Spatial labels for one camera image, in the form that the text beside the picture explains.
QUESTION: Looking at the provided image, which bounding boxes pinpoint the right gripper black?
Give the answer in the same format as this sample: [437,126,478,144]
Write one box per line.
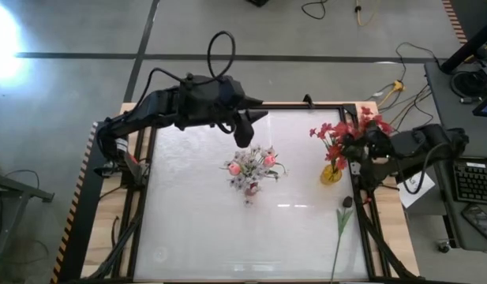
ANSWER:
[343,120,396,159]

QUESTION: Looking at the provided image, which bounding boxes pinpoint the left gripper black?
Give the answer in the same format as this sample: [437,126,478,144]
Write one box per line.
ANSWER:
[175,73,269,131]

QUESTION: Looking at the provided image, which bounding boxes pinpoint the yellow glass vase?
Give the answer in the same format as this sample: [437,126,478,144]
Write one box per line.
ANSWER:
[320,163,343,186]

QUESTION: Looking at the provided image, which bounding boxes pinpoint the dark tulip green stem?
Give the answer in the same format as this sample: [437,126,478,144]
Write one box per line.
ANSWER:
[329,195,354,282]

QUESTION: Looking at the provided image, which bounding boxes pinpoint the white flower bunch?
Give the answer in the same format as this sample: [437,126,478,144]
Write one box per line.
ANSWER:
[220,144,290,208]

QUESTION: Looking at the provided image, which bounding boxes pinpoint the white paper sheet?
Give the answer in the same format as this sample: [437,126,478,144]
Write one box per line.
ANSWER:
[396,169,436,209]

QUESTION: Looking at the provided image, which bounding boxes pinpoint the gray keyboard shelf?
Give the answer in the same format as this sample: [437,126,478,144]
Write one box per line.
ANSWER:
[434,156,487,252]

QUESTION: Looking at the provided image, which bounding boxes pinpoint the black headphones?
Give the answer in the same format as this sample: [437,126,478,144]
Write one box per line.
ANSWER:
[449,67,487,99]

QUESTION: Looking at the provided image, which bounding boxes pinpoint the gray desk top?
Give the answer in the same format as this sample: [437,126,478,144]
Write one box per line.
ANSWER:
[423,58,487,159]

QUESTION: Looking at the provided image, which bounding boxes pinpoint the black keyboard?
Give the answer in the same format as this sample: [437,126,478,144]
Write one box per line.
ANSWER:
[451,161,487,206]

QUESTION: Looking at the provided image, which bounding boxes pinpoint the black desk beam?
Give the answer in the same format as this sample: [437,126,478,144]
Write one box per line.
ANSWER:
[440,17,487,75]

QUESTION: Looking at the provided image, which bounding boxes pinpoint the black panel hazard stripes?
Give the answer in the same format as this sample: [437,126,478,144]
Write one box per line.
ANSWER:
[49,120,118,284]

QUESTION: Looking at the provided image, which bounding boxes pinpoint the gray metal cart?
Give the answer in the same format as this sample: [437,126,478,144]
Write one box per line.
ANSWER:
[0,157,55,284]

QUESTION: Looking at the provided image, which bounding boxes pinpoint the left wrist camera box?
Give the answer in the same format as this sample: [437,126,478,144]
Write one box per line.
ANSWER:
[232,114,255,149]

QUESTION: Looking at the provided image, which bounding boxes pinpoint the black aluminium table frame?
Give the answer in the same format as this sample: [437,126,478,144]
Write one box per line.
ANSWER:
[111,94,421,284]

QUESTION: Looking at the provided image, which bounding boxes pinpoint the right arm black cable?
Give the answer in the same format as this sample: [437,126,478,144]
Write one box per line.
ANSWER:
[399,140,463,196]

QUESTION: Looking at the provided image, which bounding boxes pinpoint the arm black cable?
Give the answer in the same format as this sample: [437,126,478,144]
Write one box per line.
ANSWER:
[399,140,463,196]
[206,30,237,82]

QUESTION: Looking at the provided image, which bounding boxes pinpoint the tangled black cables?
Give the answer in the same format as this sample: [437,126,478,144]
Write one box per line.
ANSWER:
[363,80,436,127]

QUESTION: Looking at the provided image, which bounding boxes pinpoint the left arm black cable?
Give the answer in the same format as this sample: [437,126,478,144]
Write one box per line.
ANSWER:
[206,30,237,82]

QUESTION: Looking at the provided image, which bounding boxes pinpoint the long black looped cable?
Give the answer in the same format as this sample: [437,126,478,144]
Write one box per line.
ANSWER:
[395,41,442,83]

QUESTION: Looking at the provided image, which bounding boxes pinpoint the black floor cable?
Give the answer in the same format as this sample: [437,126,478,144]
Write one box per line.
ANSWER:
[301,0,328,21]

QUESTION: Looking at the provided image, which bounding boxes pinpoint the black cable bundle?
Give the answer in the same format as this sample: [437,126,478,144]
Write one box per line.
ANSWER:
[357,212,416,281]
[87,212,144,282]

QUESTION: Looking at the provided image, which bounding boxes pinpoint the yellow floor cable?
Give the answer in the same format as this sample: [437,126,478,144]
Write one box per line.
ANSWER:
[354,0,381,27]

